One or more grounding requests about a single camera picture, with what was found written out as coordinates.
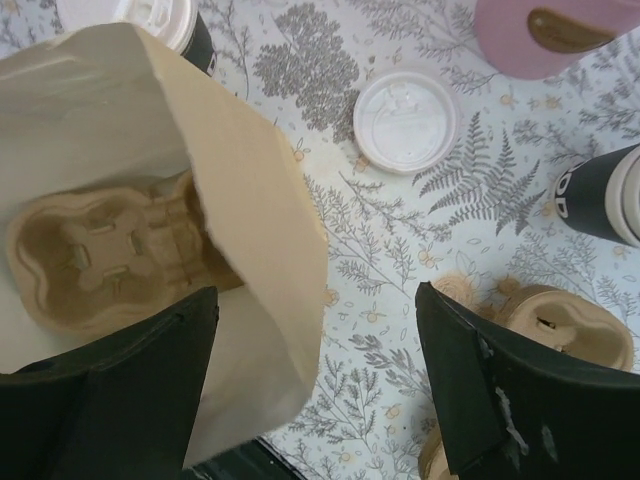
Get black single paper cup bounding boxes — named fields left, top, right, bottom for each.
left=181, top=12, right=217, bottom=77

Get white plastic cup lid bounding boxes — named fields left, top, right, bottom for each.
left=56, top=0, right=198, bottom=53

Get single brown cup carrier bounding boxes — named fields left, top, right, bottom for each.
left=6, top=171, right=243, bottom=336

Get pink straw holder cup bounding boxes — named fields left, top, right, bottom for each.
left=474, top=0, right=639, bottom=80

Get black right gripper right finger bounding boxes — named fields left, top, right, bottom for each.
left=414, top=280, right=640, bottom=480

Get brown cardboard cup carrier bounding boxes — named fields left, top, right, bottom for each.
left=417, top=283, right=635, bottom=480

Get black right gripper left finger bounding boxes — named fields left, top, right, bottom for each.
left=1, top=287, right=219, bottom=479

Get cream paper bag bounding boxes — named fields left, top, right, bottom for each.
left=1, top=23, right=328, bottom=469

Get white plastic cup lids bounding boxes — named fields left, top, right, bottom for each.
left=352, top=66, right=462, bottom=175

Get stack of paper cups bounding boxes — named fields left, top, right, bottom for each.
left=553, top=145, right=639, bottom=248

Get floral patterned table mat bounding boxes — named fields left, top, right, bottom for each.
left=0, top=0, right=640, bottom=480

